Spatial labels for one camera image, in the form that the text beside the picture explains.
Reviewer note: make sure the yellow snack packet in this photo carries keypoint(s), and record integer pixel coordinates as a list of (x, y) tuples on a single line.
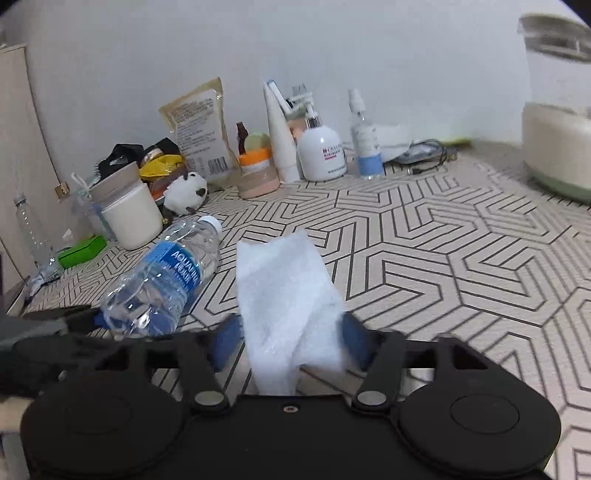
[(160, 167)]

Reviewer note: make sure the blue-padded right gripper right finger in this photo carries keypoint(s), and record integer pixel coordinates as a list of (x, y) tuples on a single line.
[(381, 355)]

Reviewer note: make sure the green small box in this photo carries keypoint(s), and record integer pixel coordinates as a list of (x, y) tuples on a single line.
[(82, 252)]

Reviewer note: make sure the white wooden cabinet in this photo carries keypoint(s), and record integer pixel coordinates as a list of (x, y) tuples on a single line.
[(26, 167)]

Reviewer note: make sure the perfume bottle gold cap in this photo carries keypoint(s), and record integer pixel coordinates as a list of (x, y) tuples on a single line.
[(78, 227)]

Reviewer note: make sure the glass electric kettle green base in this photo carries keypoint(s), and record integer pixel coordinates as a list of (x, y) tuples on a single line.
[(556, 120)]

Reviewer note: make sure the white pump lotion bottle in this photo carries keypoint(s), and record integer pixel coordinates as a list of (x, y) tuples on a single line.
[(319, 148)]

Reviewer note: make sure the clear spray bottle blue label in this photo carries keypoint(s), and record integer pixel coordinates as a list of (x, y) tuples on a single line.
[(365, 139)]

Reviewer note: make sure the pink cosmetic jar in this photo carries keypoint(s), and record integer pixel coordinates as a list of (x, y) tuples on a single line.
[(258, 181)]

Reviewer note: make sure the kraft paper food pouch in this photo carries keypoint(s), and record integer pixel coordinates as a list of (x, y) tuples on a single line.
[(197, 124)]

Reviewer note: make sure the clear Aquafina water bottle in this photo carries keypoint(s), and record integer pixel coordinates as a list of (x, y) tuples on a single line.
[(150, 299)]

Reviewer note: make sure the white face mask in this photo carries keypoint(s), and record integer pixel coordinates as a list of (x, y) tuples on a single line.
[(394, 141)]

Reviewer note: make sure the upright empty plastic bottle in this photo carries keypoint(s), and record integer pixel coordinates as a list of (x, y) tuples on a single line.
[(37, 240)]

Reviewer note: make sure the beige collapsible cup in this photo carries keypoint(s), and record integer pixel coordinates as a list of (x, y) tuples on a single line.
[(116, 184)]

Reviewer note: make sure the white cosmetic tube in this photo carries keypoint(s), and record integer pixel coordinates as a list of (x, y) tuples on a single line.
[(282, 142)]

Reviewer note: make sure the brown small dropper bottle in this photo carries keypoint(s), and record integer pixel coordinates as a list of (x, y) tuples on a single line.
[(242, 134)]

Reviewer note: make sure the black hair brush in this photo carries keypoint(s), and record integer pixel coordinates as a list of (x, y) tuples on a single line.
[(120, 156)]

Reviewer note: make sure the white paper towel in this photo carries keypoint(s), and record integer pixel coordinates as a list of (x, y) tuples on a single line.
[(291, 312)]

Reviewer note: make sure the green round compact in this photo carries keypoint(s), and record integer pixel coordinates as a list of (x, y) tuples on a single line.
[(256, 141)]

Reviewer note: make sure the silver laptop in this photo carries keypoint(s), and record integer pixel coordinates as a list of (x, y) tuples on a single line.
[(12, 302)]

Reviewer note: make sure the orange lid jar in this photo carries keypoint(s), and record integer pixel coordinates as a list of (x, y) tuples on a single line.
[(255, 160)]

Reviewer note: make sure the small panda plush toy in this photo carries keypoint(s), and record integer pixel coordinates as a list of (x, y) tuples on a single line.
[(184, 196)]

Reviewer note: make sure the pink cup with toothbrushes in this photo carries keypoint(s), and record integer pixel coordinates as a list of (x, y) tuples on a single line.
[(298, 104)]

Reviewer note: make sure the white cylindrical cup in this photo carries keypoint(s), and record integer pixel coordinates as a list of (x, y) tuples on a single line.
[(134, 218)]

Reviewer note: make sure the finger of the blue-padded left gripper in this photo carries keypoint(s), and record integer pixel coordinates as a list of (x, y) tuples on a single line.
[(80, 318)]

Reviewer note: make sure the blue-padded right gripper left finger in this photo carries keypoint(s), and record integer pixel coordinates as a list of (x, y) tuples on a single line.
[(200, 355)]

